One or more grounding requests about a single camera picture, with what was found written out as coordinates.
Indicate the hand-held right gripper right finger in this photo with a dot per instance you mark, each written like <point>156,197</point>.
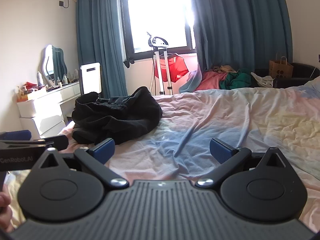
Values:
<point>220,152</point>

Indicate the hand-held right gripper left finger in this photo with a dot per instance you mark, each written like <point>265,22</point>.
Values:
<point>105,150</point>

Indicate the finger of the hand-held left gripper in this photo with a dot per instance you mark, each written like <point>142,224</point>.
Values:
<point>17,135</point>
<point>58,142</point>

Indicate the black clothes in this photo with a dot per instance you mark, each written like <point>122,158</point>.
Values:
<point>117,117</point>

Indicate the person's left hand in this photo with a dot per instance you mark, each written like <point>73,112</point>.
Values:
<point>5,205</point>

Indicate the pastel bed sheet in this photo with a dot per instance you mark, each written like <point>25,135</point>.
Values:
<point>225,120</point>

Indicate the white dresser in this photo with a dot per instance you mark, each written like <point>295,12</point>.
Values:
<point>42,110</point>

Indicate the white spray bottle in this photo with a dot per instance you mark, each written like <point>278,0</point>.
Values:
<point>39,78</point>

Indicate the row of cosmetic bottles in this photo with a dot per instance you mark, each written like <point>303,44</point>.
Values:
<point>65,80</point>

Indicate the white floor appliance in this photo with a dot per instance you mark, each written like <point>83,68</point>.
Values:
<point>90,78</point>

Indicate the pink cloth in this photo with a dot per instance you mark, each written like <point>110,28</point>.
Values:
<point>211,81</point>

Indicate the light blue cloth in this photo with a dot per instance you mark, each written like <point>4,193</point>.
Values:
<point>191,85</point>

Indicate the wavy vanity mirror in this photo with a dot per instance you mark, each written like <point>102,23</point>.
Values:
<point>53,62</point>

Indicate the beige cloth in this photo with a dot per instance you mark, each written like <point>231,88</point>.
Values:
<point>223,68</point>

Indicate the white cloth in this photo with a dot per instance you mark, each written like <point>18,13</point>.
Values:
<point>265,81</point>

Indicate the red garment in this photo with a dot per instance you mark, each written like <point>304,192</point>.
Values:
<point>175,67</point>

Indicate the brown paper bag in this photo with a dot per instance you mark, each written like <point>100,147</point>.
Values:
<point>281,68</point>

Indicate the black sofa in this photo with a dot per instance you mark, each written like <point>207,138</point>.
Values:
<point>297,76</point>

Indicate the teal curtain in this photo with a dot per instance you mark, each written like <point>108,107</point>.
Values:
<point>100,35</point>
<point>237,25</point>

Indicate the garment steamer stand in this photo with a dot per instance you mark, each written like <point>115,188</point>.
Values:
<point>160,42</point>

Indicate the dark framed window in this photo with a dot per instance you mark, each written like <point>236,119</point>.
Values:
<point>157,15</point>

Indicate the black wall adapter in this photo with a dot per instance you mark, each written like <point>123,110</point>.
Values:
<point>62,4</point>

